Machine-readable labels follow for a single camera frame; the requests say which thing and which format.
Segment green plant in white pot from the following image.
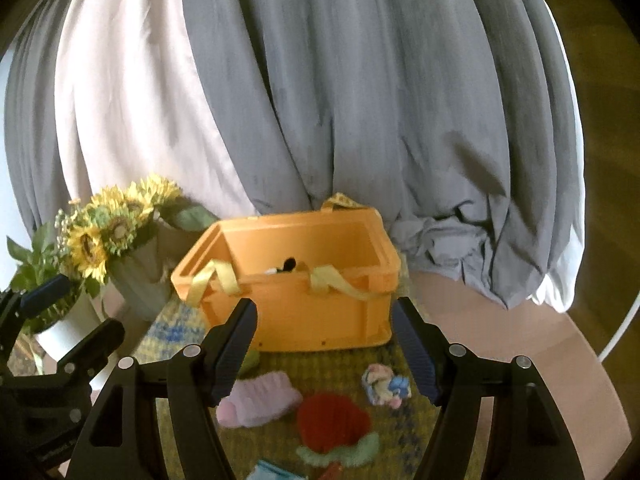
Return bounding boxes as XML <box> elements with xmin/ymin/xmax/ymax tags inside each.
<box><xmin>5</xmin><ymin>222</ymin><xmax>104</xmax><ymax>372</ymax></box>

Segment red knitted hat green brim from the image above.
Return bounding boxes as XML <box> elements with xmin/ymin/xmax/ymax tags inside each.
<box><xmin>295</xmin><ymin>394</ymin><xmax>381</xmax><ymax>466</ymax></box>

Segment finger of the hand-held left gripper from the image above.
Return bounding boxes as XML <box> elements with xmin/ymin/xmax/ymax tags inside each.
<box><xmin>0</xmin><ymin>274</ymin><xmax>74</xmax><ymax>361</ymax></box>
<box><xmin>56</xmin><ymin>318</ymin><xmax>126</xmax><ymax>383</ymax></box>

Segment brown patterned cloth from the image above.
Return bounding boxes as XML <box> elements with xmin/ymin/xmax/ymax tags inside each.
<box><xmin>12</xmin><ymin>337</ymin><xmax>43</xmax><ymax>377</ymax></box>

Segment white sheer curtain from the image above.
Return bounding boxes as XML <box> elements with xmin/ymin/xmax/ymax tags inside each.
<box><xmin>530</xmin><ymin>5</ymin><xmax>587</xmax><ymax>313</ymax></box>

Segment grey curtain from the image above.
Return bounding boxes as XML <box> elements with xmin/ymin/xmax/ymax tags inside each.
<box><xmin>182</xmin><ymin>0</ymin><xmax>586</xmax><ymax>311</ymax></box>
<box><xmin>2</xmin><ymin>0</ymin><xmax>96</xmax><ymax>231</ymax></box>

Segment yellow-green knitted mat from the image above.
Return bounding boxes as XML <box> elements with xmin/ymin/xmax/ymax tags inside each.
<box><xmin>131</xmin><ymin>280</ymin><xmax>451</xmax><ymax>480</ymax></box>

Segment small green soft item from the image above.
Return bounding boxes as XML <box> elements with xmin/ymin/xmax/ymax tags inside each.
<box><xmin>237</xmin><ymin>347</ymin><xmax>262</xmax><ymax>379</ymax></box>

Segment beige curtain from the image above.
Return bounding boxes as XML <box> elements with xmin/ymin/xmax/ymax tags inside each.
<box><xmin>52</xmin><ymin>0</ymin><xmax>263</xmax><ymax>221</ymax></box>

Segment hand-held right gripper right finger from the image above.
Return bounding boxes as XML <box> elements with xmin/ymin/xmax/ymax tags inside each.
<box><xmin>392</xmin><ymin>297</ymin><xmax>586</xmax><ymax>480</ymax></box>

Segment sunflower bouquet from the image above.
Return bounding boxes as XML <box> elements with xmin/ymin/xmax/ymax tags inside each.
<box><xmin>55</xmin><ymin>175</ymin><xmax>219</xmax><ymax>286</ymax></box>

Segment orange plastic basket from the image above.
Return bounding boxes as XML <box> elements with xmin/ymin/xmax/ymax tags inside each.
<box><xmin>171</xmin><ymin>192</ymin><xmax>403</xmax><ymax>353</ymax></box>

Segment white curved tube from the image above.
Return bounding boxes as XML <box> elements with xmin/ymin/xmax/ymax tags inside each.
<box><xmin>596</xmin><ymin>297</ymin><xmax>640</xmax><ymax>362</ymax></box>

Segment light blue cloth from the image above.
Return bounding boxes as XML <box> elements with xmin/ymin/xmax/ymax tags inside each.
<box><xmin>245</xmin><ymin>460</ymin><xmax>307</xmax><ymax>480</ymax></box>

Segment black and white plush toy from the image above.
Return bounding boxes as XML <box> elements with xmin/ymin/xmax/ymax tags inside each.
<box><xmin>265</xmin><ymin>257</ymin><xmax>311</xmax><ymax>276</ymax></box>

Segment pink fuzzy sock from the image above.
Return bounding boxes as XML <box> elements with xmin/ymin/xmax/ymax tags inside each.
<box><xmin>216</xmin><ymin>371</ymin><xmax>304</xmax><ymax>429</ymax></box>

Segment multicoloured rolled socks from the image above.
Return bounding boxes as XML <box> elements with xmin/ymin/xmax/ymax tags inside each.
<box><xmin>361</xmin><ymin>364</ymin><xmax>412</xmax><ymax>406</ymax></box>

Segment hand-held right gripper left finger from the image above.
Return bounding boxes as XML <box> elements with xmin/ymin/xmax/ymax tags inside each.
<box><xmin>55</xmin><ymin>298</ymin><xmax>258</xmax><ymax>480</ymax></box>

